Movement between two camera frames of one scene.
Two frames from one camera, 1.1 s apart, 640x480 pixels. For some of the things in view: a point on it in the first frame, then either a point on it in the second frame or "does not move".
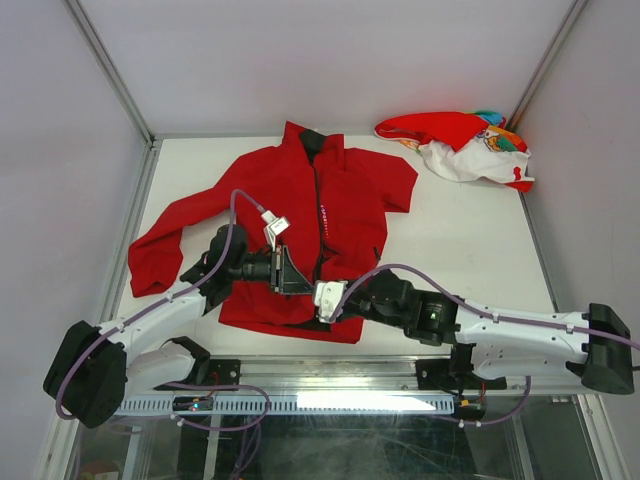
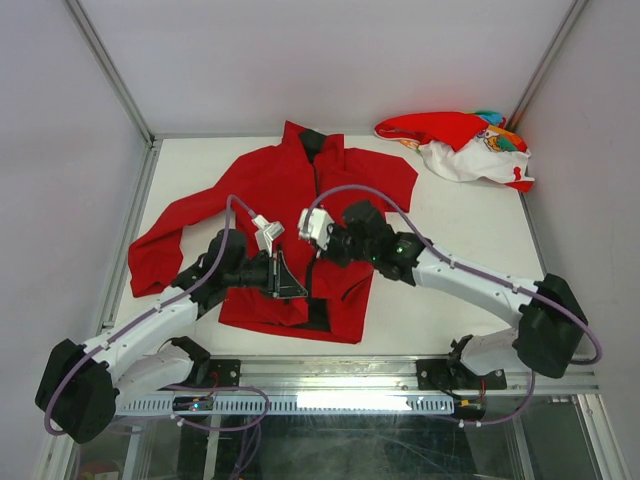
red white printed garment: [462, 146] does not move
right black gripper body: [359, 304] to [340, 247]
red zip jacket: [325, 202] does not move
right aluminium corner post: [546, 65] does not move
